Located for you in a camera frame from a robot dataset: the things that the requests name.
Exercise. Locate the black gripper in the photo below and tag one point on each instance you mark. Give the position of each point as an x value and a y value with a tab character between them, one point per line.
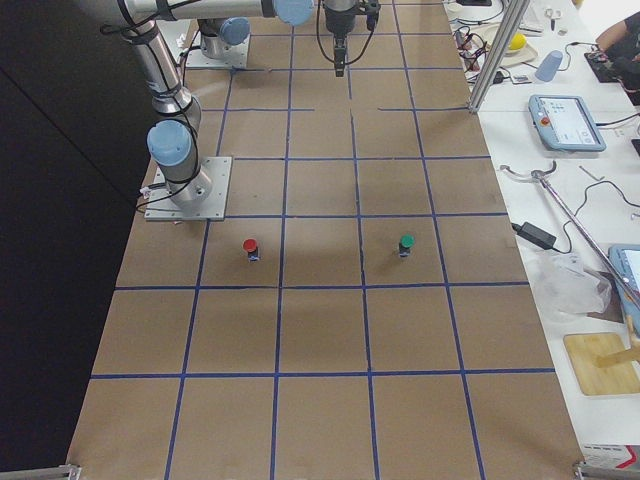
339	22

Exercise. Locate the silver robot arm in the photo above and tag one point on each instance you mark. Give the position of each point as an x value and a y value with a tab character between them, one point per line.
173	142
219	35

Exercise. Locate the green push button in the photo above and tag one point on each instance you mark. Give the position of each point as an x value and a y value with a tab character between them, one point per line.
405	245

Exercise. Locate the red push button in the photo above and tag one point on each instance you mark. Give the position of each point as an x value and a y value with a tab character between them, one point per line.
251	247

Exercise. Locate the beige rectangular tray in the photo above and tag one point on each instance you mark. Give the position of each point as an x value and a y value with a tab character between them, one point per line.
482	39

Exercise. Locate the yellow lemon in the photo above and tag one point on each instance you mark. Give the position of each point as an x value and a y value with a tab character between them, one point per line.
517	43

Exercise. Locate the translucent blue plastic cup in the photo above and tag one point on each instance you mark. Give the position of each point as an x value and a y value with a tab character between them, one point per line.
549	66

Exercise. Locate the blue teach pendant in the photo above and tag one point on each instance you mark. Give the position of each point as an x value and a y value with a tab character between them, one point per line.
564	123
625	258

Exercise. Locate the black power adapter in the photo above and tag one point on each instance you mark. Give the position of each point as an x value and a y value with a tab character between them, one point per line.
534	235

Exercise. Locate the clear plastic bag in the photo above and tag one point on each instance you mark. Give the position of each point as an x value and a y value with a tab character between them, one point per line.
562	282

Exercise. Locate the wooden cutting board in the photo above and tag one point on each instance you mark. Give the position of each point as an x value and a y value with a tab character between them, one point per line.
602	365

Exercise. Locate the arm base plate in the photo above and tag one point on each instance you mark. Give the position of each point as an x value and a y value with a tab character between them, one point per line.
204	198
234	59

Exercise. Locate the aluminium frame post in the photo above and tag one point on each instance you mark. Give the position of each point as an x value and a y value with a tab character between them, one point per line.
507	29

